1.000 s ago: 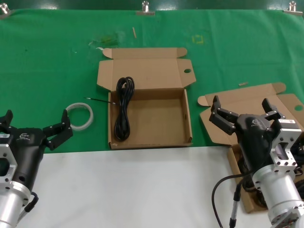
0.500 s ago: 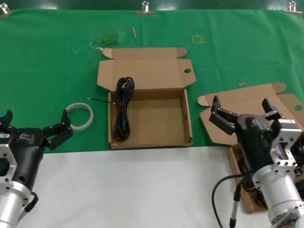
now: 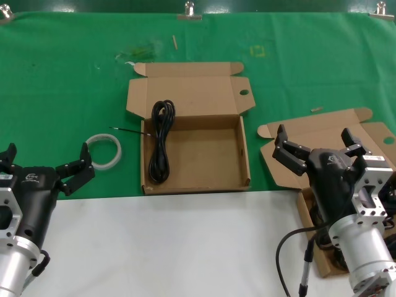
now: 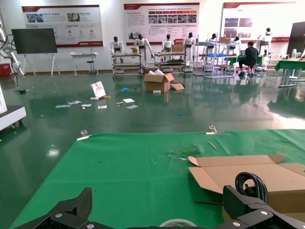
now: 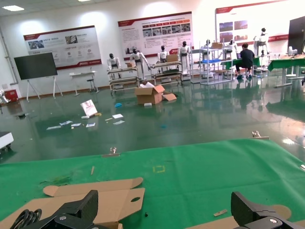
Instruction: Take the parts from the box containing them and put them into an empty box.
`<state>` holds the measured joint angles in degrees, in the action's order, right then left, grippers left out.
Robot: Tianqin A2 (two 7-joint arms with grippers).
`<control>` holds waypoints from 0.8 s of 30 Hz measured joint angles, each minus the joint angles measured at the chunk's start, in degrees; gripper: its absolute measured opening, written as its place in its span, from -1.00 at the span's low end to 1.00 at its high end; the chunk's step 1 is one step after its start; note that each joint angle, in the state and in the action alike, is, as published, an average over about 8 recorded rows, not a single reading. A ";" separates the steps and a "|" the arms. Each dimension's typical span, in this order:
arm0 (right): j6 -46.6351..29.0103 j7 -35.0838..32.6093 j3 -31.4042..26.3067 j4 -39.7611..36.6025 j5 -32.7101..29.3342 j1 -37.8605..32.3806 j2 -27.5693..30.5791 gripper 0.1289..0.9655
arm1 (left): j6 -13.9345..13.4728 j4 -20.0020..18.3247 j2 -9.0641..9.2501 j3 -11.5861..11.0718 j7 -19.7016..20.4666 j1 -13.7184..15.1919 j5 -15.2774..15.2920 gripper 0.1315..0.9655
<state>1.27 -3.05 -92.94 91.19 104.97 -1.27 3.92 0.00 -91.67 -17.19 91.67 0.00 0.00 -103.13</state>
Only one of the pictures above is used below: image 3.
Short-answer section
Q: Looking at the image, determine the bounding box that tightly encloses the green table cloth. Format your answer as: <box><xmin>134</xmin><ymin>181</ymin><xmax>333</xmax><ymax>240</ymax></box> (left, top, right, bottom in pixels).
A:
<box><xmin>0</xmin><ymin>11</ymin><xmax>396</xmax><ymax>202</ymax></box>

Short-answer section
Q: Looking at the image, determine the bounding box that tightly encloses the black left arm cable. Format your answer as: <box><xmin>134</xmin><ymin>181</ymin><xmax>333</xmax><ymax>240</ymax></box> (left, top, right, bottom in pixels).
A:
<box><xmin>30</xmin><ymin>249</ymin><xmax>51</xmax><ymax>278</ymax></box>

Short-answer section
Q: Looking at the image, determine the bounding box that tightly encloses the clear tape roll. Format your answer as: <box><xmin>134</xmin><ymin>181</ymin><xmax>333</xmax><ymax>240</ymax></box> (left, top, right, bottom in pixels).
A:
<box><xmin>85</xmin><ymin>133</ymin><xmax>123</xmax><ymax>171</ymax></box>

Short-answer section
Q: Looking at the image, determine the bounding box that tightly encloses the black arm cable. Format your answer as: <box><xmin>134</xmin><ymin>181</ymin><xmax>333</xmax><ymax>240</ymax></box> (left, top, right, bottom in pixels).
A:
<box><xmin>30</xmin><ymin>249</ymin><xmax>51</xmax><ymax>278</ymax></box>
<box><xmin>276</xmin><ymin>225</ymin><xmax>329</xmax><ymax>297</ymax></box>

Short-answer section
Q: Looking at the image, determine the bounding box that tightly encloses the shallow open cardboard box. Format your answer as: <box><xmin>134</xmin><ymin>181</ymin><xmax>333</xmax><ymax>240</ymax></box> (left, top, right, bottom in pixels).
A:
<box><xmin>126</xmin><ymin>61</ymin><xmax>256</xmax><ymax>196</ymax></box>

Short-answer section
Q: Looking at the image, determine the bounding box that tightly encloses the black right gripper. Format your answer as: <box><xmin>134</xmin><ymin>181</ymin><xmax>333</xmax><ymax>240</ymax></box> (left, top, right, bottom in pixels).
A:
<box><xmin>272</xmin><ymin>124</ymin><xmax>374</xmax><ymax>225</ymax></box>

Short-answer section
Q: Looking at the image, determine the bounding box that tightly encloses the metal binder clip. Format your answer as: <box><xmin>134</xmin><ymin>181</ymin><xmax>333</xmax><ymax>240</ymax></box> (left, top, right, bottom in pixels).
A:
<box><xmin>369</xmin><ymin>1</ymin><xmax>394</xmax><ymax>21</ymax></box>
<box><xmin>0</xmin><ymin>5</ymin><xmax>15</xmax><ymax>25</ymax></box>
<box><xmin>177</xmin><ymin>1</ymin><xmax>202</xmax><ymax>21</ymax></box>

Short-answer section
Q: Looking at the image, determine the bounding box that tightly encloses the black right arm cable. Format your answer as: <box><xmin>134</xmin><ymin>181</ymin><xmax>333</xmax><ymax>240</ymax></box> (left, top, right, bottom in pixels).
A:
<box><xmin>276</xmin><ymin>225</ymin><xmax>329</xmax><ymax>297</ymax></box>

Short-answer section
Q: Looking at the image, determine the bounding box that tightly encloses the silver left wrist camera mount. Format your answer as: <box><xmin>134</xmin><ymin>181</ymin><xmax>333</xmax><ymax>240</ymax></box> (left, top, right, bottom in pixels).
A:
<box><xmin>0</xmin><ymin>187</ymin><xmax>24</xmax><ymax>247</ymax></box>

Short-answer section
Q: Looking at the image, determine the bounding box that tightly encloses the clear plastic wrap scrap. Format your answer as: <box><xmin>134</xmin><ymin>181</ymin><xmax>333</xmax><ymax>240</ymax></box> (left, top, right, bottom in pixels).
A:
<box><xmin>116</xmin><ymin>41</ymin><xmax>161</xmax><ymax>61</ymax></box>

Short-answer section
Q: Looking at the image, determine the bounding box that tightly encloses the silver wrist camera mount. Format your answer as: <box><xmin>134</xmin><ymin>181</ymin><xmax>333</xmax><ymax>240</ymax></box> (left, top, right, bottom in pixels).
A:
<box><xmin>0</xmin><ymin>187</ymin><xmax>24</xmax><ymax>247</ymax></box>
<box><xmin>352</xmin><ymin>154</ymin><xmax>395</xmax><ymax>223</ymax></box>

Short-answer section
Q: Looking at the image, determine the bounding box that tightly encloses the black power cable with tie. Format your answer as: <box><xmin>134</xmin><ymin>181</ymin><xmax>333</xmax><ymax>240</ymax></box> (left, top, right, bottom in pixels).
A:
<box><xmin>110</xmin><ymin>99</ymin><xmax>177</xmax><ymax>184</ymax></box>

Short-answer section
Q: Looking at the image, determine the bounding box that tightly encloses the cardboard box holding cables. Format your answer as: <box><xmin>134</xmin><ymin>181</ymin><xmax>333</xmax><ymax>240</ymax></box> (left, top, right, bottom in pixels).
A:
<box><xmin>257</xmin><ymin>107</ymin><xmax>396</xmax><ymax>278</ymax></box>

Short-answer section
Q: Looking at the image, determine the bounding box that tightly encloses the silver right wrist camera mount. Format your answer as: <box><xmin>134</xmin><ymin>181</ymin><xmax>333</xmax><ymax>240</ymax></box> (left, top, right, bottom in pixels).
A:
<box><xmin>352</xmin><ymin>154</ymin><xmax>395</xmax><ymax>223</ymax></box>

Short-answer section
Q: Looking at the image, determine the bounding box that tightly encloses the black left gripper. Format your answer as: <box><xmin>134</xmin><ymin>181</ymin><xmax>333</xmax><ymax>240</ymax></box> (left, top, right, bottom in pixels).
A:
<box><xmin>0</xmin><ymin>142</ymin><xmax>96</xmax><ymax>248</ymax></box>

